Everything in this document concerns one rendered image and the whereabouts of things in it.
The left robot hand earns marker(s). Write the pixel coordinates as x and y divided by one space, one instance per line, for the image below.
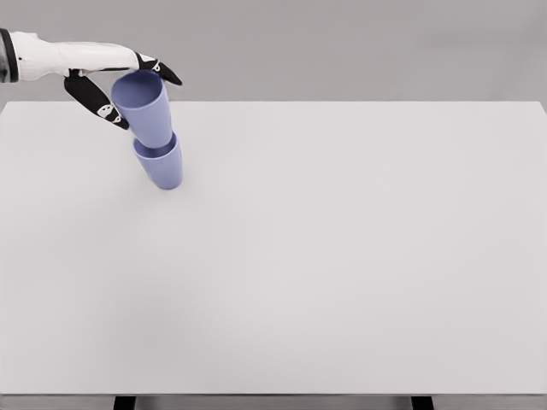
98 54

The blue plastic cup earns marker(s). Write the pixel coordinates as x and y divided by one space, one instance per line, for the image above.
145 111
164 168

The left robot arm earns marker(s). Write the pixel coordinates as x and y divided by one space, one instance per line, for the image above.
25 55

